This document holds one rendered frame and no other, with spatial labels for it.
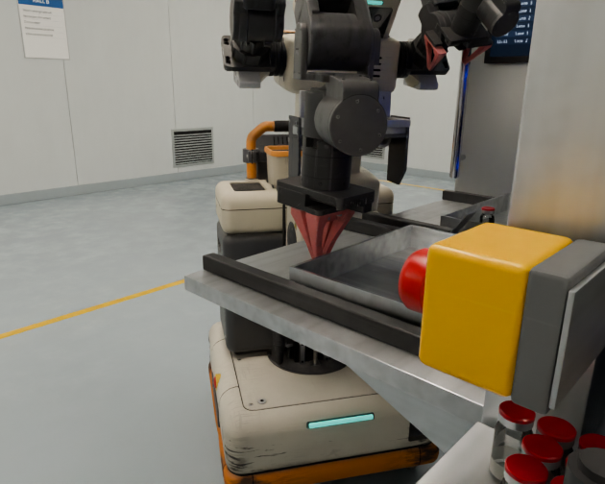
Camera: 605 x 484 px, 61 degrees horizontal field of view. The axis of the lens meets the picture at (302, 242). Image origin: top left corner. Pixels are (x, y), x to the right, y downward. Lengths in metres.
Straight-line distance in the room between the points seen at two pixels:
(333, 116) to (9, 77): 5.19
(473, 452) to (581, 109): 0.22
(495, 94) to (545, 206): 1.11
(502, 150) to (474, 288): 1.18
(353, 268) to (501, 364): 0.41
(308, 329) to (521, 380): 0.28
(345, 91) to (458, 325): 0.27
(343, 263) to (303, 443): 0.88
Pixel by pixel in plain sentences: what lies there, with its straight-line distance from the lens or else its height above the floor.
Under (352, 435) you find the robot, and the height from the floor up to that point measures 0.20.
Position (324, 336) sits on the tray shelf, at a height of 0.88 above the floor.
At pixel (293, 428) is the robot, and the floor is 0.25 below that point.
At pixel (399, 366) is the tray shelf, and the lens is 0.46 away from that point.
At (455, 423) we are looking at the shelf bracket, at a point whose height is 0.79.
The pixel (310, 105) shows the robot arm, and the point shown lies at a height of 1.09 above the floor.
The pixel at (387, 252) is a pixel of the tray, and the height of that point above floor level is 0.89.
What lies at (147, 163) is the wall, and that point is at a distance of 6.20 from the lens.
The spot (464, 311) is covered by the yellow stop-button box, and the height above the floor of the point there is 1.00.
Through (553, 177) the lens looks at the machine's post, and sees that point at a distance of 0.34.
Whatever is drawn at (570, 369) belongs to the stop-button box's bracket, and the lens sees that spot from 0.29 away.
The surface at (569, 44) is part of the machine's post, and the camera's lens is 0.34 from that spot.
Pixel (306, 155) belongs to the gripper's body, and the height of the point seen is 1.04.
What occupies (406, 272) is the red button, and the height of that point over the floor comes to 1.00.
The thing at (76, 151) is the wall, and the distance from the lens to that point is 5.82.
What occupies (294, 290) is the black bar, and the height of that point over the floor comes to 0.90.
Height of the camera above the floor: 1.11
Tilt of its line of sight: 17 degrees down
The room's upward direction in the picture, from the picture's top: 1 degrees clockwise
